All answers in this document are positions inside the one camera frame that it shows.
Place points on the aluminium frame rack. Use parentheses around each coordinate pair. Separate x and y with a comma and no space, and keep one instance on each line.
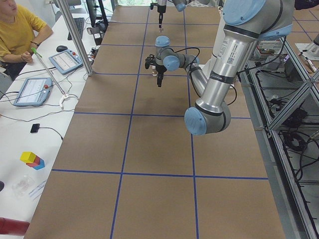
(281,85)

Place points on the teach pendant far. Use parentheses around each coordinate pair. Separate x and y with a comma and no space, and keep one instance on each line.
(66,61)

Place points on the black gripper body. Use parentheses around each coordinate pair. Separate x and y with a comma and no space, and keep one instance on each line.
(159,70)
(161,8)

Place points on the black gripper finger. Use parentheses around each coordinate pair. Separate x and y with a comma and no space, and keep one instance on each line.
(160,23)
(159,80)

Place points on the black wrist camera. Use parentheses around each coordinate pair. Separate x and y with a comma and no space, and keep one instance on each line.
(150,61)

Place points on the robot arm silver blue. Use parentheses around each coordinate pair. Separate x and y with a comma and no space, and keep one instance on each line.
(246,21)
(180,5)

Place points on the stacked coloured blocks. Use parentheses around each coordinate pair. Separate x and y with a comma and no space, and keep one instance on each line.
(32,160)

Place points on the black keyboard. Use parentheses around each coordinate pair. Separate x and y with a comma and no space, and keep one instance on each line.
(79,24)

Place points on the clear plastic bag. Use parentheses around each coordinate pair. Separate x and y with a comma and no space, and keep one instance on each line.
(22,186)

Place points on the black computer mouse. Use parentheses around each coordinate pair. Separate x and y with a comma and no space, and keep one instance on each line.
(61,48)

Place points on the brown paper table mat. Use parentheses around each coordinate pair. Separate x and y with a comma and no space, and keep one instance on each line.
(129,169)

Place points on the aluminium frame post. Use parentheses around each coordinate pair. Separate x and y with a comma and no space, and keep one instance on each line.
(68,18)

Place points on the reacher grabber stick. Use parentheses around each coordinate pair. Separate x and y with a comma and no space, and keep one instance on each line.
(64,94)

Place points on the small black device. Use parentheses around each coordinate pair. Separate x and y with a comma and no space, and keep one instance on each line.
(35,127)

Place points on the red water bottle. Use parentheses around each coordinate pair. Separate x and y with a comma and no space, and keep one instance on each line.
(13,227)

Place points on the person in yellow shirt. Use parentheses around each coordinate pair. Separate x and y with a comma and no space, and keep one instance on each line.
(20,31)

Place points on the teach pendant near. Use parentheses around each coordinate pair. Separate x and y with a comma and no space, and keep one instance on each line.
(34,92)

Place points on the teach pendant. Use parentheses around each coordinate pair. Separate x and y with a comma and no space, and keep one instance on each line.
(34,92)
(66,61)

